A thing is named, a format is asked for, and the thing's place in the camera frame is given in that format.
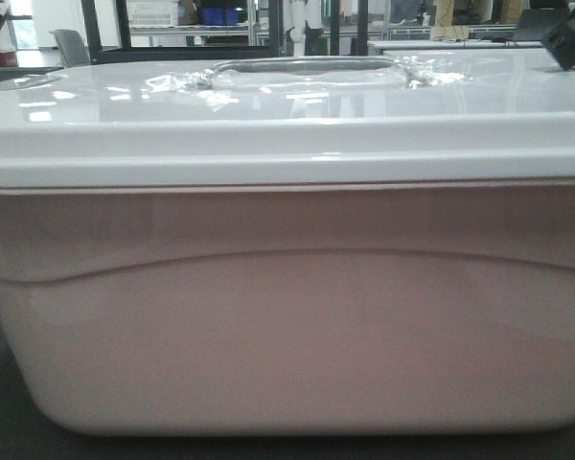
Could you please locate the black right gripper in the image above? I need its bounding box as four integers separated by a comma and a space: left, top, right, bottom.
540, 7, 575, 70

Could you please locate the white bin lid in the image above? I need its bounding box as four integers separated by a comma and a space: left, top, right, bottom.
0, 48, 575, 195

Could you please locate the white plastic storage bin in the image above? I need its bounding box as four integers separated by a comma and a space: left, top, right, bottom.
0, 183, 575, 435

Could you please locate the blue background bin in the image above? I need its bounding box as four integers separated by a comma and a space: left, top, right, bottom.
200, 7, 239, 26

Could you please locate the dark red box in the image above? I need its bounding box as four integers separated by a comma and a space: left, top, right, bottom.
0, 50, 18, 68

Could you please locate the black laptop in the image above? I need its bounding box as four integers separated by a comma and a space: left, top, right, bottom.
513, 9, 569, 42

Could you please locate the grey office chair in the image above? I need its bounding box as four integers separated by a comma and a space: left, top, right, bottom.
50, 29, 91, 68

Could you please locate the white perforated crate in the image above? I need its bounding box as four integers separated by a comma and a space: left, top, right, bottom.
126, 0, 178, 28

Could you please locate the black metal frame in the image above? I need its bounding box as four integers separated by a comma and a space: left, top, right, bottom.
80, 0, 284, 65

